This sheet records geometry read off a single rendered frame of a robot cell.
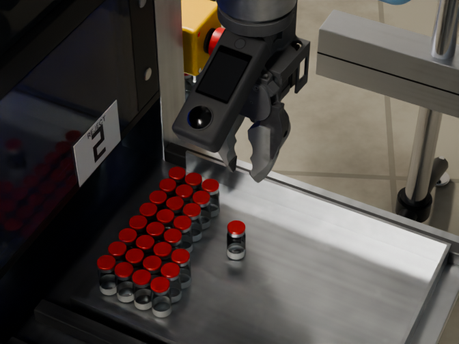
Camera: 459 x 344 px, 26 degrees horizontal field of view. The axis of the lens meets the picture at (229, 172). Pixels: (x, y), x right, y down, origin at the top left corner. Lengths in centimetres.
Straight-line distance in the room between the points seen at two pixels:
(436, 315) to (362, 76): 103
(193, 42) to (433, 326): 45
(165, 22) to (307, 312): 37
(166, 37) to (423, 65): 93
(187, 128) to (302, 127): 175
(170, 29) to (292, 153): 143
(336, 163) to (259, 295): 146
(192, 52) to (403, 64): 85
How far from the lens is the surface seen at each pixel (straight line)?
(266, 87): 95
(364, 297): 113
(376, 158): 258
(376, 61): 205
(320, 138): 262
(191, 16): 125
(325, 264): 115
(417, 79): 204
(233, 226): 112
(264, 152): 101
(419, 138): 215
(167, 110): 123
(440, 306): 114
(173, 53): 120
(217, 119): 91
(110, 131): 111
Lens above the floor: 175
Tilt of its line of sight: 44 degrees down
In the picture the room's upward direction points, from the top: straight up
